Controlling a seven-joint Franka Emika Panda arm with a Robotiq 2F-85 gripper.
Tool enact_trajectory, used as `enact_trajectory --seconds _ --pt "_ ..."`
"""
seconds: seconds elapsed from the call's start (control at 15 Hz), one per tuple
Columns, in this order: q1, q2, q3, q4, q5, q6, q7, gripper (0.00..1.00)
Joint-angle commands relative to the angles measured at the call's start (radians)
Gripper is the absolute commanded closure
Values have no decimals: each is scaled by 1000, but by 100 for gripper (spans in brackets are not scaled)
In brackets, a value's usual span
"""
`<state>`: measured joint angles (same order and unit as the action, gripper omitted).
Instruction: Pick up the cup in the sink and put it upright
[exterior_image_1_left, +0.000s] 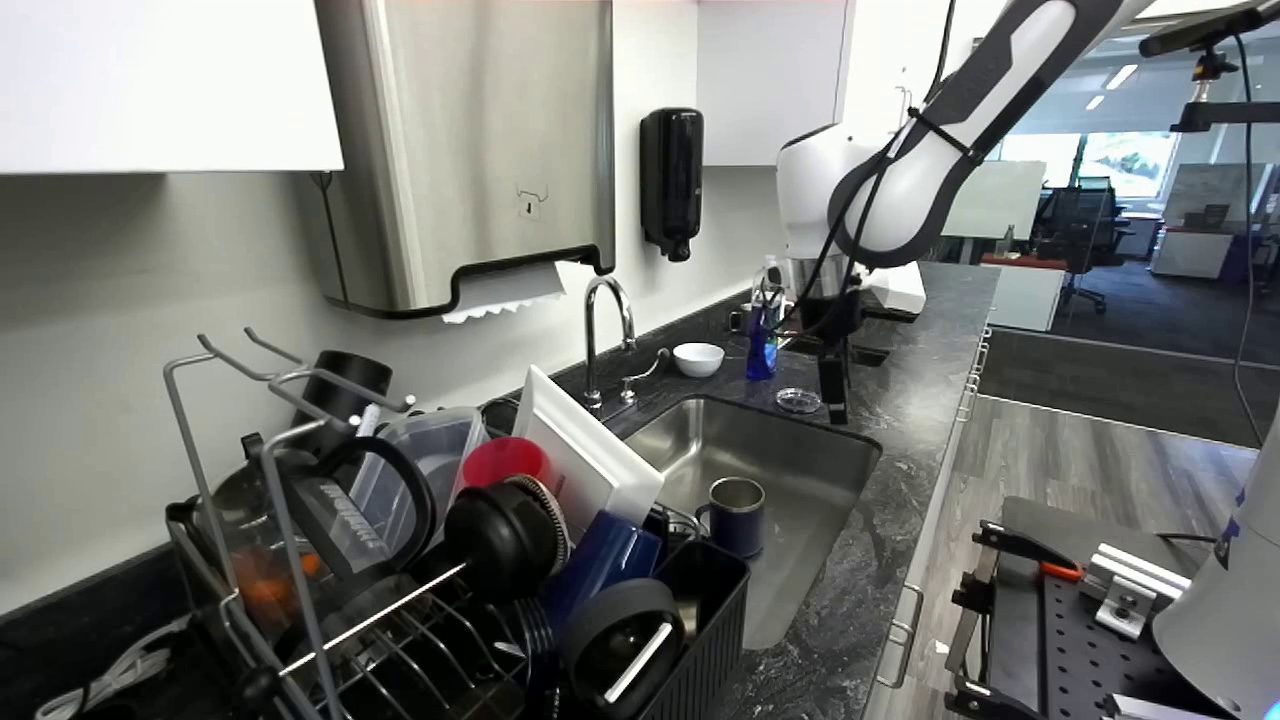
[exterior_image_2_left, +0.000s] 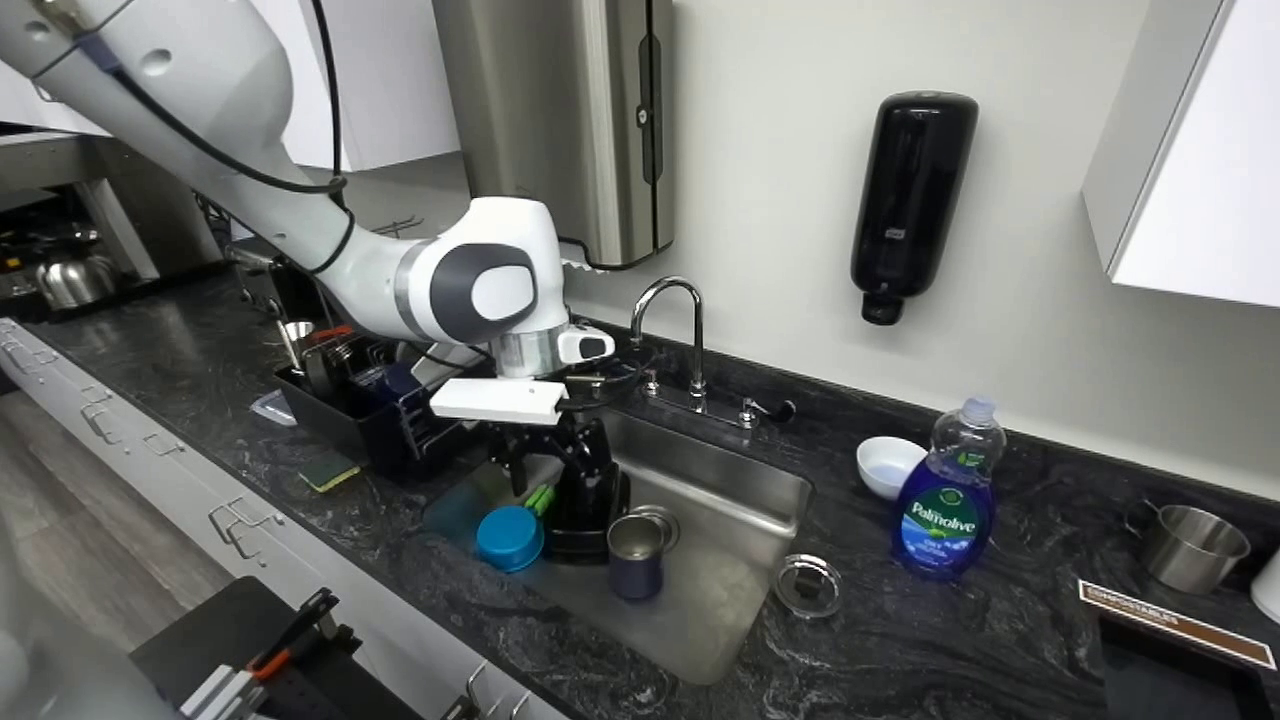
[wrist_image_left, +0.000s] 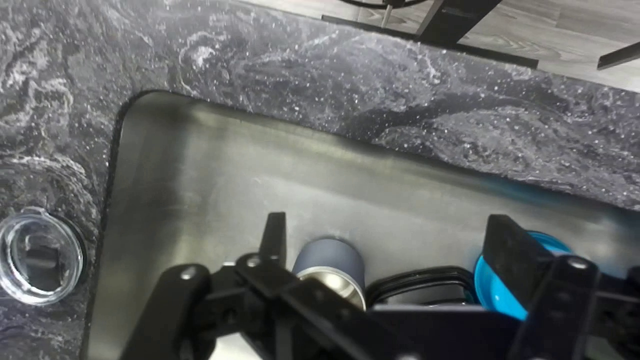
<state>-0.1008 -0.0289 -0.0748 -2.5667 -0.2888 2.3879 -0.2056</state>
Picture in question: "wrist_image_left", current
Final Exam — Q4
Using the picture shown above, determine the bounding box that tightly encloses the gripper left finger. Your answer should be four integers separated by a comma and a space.
120, 212, 417, 360

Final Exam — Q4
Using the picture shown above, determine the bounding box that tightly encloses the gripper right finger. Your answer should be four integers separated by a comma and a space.
482, 214, 640, 360

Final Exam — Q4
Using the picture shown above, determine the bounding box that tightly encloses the grey cup with steel inside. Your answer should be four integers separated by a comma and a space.
291, 237, 367, 311

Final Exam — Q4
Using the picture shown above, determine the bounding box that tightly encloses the stainless steel sink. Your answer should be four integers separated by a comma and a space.
81, 90, 640, 360

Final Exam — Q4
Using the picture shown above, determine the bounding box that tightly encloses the blue bowl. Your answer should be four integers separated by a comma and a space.
472, 230, 574, 321

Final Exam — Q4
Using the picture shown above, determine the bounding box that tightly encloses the clear plastic lid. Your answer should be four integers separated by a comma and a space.
0, 207, 87, 306

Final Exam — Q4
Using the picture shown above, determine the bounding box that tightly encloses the black metal stand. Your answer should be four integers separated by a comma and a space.
321, 0, 540, 70
597, 40, 640, 71

